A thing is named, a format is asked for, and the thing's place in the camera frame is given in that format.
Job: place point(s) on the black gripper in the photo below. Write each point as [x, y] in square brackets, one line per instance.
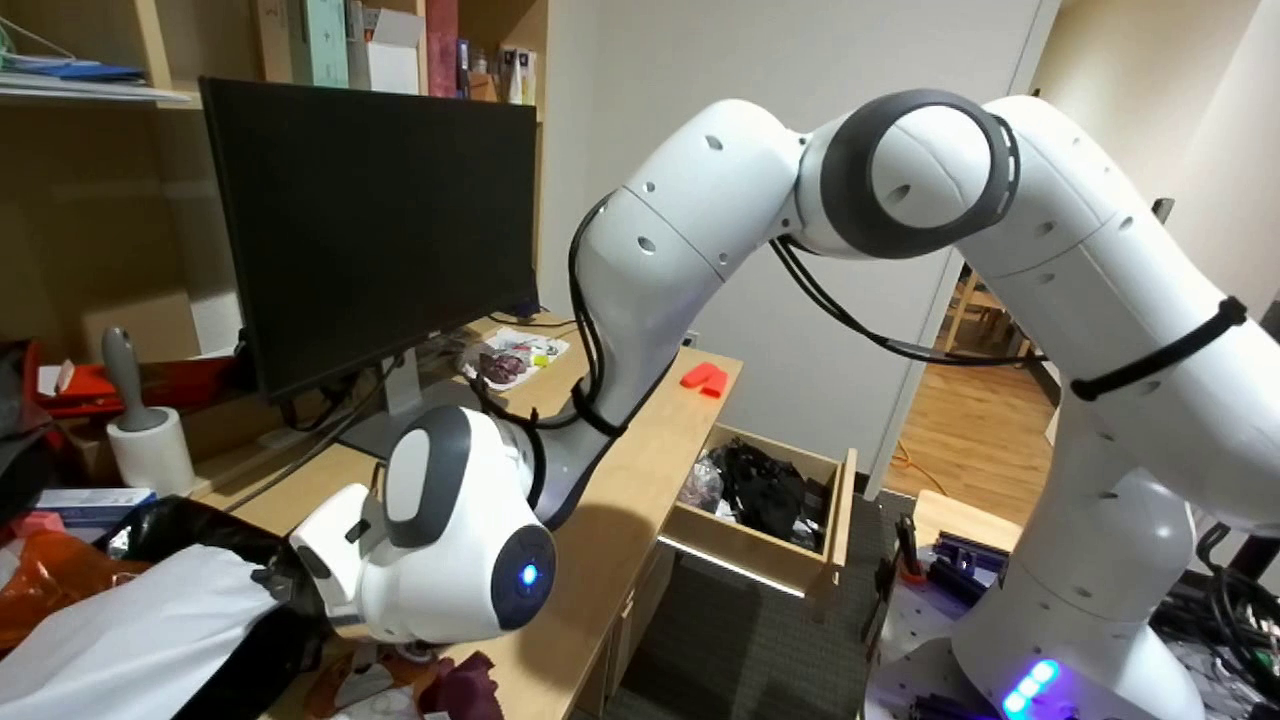
[297, 584]

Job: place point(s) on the white cloth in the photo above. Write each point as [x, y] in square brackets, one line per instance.
[134, 632]

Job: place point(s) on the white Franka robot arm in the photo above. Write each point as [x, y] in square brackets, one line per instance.
[1064, 306]

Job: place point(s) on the black plastic bag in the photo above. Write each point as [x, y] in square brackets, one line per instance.
[201, 524]

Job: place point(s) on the white lint roller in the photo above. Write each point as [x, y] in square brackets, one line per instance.
[148, 447]

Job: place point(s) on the blue white box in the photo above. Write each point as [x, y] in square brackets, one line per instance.
[92, 505]

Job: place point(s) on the orange plastic bag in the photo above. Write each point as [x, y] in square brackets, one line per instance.
[45, 582]

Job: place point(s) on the red flat box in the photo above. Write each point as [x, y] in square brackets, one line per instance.
[81, 388]

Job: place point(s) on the brown cardboard box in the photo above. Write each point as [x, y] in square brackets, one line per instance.
[141, 324]

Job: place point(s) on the printed flat packet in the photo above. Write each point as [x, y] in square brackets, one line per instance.
[513, 358]

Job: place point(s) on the black computer monitor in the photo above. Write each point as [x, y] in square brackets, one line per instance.
[360, 215]

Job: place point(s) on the wooden drawer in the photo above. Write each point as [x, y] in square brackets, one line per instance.
[746, 552]

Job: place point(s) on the red plastic object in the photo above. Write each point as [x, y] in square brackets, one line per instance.
[705, 383]

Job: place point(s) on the black clothes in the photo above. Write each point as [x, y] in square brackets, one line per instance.
[765, 484]

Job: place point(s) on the teal book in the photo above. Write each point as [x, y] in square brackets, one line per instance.
[321, 41]

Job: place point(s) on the black orange tool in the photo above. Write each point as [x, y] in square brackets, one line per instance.
[909, 548]

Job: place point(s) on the small wooden box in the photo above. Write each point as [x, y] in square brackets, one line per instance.
[966, 513]

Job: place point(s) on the wooden chair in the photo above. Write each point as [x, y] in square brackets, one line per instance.
[986, 323]

